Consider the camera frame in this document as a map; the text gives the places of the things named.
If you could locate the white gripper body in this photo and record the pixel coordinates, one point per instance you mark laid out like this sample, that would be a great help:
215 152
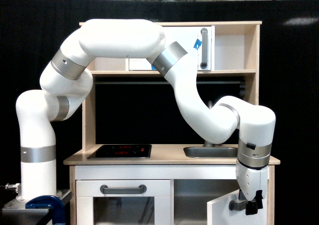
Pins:
251 180

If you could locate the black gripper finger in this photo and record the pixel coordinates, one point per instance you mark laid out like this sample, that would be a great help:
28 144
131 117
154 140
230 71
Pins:
251 208
258 199

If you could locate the grey cabinet door handle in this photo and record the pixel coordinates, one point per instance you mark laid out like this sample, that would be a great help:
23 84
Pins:
240 203

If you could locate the white cabinet door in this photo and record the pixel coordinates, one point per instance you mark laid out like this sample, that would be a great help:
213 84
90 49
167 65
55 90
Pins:
218 212

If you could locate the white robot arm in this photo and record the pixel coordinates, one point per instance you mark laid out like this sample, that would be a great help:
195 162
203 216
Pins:
66 82

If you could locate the white oven door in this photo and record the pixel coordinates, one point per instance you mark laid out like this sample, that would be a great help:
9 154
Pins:
154 207

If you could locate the white microwave door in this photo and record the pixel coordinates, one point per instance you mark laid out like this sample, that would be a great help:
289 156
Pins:
192 38

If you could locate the grey toy sink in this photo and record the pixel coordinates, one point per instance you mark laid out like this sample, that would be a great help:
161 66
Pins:
211 152

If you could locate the black toy stovetop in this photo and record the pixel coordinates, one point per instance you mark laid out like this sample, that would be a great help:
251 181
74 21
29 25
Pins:
122 151

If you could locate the blue tape piece right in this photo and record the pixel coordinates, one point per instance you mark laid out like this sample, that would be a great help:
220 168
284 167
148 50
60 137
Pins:
197 44

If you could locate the blue c-clamp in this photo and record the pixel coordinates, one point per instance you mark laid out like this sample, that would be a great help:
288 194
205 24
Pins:
51 202

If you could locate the black hooks on rail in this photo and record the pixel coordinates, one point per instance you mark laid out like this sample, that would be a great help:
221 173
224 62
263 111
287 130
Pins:
242 87

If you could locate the grey oven door handle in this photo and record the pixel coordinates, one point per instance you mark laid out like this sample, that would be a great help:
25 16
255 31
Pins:
104 189

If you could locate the wooden toy kitchen frame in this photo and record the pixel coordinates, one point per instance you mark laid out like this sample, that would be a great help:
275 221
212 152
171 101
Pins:
169 162

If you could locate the grey hanging rail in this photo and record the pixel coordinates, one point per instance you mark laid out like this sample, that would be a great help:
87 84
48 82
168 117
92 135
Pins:
165 82

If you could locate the grey microwave door handle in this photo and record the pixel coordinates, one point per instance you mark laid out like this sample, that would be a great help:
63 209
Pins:
204 33

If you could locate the grey metal base plate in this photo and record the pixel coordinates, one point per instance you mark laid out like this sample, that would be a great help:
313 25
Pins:
18 205

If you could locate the silver cable connector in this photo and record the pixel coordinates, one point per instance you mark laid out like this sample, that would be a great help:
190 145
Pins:
10 187

